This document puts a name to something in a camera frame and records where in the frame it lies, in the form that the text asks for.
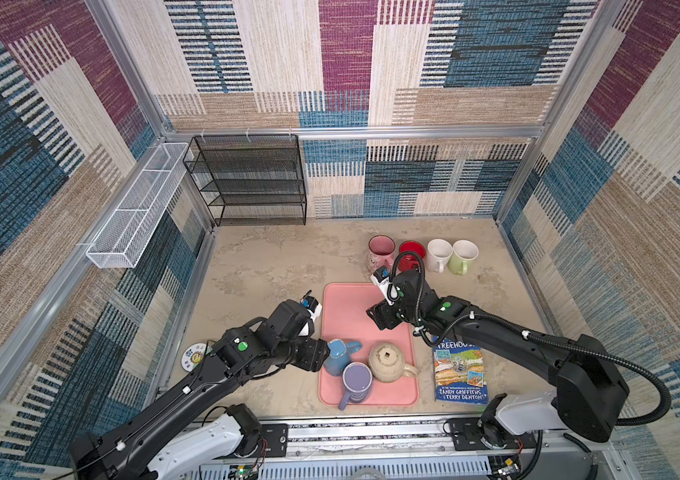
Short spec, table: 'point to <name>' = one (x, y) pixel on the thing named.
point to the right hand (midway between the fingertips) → (381, 308)
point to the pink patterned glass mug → (380, 252)
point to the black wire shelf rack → (250, 179)
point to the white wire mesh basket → (124, 238)
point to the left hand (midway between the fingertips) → (320, 344)
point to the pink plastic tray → (343, 308)
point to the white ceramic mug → (438, 254)
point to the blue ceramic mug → (339, 355)
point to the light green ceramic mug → (464, 253)
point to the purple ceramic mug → (356, 381)
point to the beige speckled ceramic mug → (386, 363)
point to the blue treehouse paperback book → (459, 373)
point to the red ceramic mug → (410, 261)
